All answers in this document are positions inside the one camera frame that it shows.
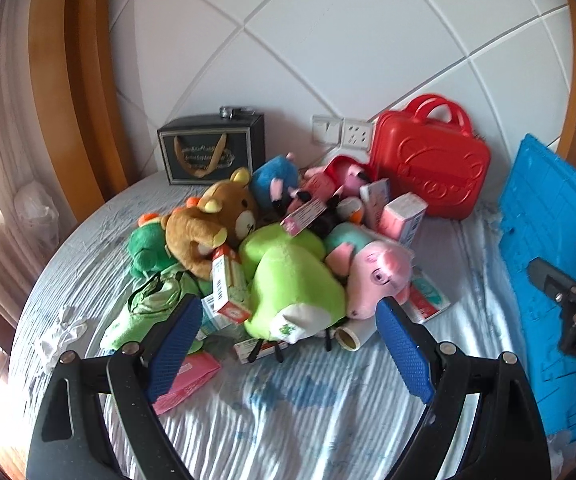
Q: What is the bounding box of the blue plastic crate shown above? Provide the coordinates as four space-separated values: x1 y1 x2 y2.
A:
500 134 576 440

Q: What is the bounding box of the toothpaste box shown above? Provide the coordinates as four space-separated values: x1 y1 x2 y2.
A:
403 266 452 324

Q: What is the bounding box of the pink wipes pack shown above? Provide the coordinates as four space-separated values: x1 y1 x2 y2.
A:
153 351 222 415

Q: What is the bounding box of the pink white carton box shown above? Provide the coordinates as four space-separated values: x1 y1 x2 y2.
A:
378 193 428 247

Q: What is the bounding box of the teal white medicine box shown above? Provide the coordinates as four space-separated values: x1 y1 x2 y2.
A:
196 294 235 340

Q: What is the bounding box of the red plastic toy suitcase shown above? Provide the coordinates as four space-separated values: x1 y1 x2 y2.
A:
369 93 491 220

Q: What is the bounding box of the white paper roll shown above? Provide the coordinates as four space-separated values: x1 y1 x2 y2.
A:
335 318 377 352

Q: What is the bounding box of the pink pig plush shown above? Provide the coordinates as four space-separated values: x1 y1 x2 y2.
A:
324 222 414 320

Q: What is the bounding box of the white red medicine box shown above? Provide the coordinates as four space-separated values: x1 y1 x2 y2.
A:
233 338 288 364

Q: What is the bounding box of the green dinosaur plush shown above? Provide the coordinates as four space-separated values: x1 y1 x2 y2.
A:
127 212 177 278

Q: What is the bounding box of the small red white box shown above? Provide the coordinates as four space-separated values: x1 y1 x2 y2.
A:
212 245 251 324

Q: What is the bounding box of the penguin plush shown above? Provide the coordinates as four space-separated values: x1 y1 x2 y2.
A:
337 196 365 224

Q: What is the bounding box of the white curtain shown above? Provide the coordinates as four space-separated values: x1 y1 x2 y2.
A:
0 0 64 326

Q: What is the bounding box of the tan curled plush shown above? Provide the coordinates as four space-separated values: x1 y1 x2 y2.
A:
162 198 228 281

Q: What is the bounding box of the green round plush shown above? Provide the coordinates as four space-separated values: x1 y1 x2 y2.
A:
239 223 346 344

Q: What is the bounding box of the red heart pink plush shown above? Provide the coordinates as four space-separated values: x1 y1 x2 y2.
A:
304 155 373 198

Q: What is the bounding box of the brown bear plush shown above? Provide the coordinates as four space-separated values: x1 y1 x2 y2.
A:
198 168 260 249

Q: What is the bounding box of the blue plush toy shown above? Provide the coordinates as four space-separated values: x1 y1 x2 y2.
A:
249 153 299 214

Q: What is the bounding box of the white wall socket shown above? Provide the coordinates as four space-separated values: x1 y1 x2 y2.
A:
341 118 375 152

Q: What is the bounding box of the white wall switch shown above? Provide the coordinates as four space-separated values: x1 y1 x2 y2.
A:
311 115 343 145

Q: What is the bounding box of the wooden door frame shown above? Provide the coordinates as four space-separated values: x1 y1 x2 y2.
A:
28 0 137 221

